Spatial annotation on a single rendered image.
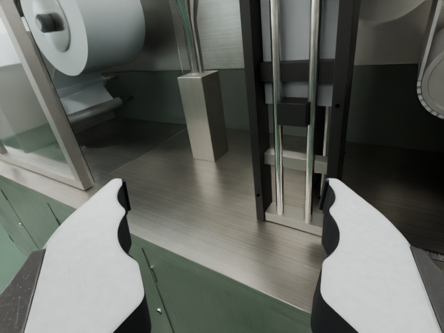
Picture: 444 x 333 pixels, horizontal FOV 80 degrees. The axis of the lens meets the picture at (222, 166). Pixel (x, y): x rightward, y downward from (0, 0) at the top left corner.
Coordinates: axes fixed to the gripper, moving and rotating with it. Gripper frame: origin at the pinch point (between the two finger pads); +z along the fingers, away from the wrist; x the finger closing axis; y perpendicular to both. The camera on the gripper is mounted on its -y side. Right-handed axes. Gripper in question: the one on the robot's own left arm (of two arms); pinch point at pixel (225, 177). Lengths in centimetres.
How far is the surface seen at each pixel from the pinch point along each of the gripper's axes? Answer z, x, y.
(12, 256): 130, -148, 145
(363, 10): 39.3, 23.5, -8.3
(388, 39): 65, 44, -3
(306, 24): 33.6, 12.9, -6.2
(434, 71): 32.7, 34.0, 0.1
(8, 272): 115, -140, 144
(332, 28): 31.6, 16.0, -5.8
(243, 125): 90, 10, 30
